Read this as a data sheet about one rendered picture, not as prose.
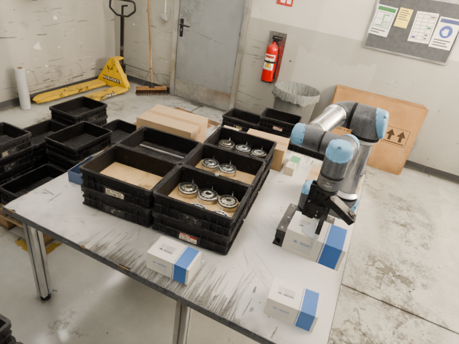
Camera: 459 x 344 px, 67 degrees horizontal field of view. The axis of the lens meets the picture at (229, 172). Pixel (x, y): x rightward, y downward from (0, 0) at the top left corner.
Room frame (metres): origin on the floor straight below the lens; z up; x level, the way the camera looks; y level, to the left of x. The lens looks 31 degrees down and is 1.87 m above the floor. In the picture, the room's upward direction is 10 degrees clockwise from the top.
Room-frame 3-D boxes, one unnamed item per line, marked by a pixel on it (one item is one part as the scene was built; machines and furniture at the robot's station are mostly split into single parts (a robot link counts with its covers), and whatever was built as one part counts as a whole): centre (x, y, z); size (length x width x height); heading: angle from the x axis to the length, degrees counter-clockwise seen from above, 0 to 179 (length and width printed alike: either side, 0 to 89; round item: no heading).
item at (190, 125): (2.22, 0.44, 0.80); 0.40 x 0.30 x 0.20; 76
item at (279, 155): (2.21, -0.22, 0.78); 0.30 x 0.22 x 0.16; 78
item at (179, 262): (1.07, 0.17, 0.75); 0.20 x 0.12 x 0.09; 73
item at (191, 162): (1.66, 0.03, 0.87); 0.40 x 0.30 x 0.11; 76
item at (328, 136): (1.05, -0.35, 1.40); 0.11 x 0.11 x 0.08; 64
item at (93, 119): (2.83, 1.41, 0.37); 0.40 x 0.30 x 0.45; 161
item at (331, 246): (0.95, -0.34, 1.09); 0.20 x 0.12 x 0.09; 70
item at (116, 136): (2.69, 1.04, 0.31); 0.40 x 0.30 x 0.34; 160
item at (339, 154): (0.96, -0.32, 1.41); 0.09 x 0.08 x 0.11; 154
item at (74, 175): (1.64, 0.78, 0.74); 0.20 x 0.15 x 0.07; 166
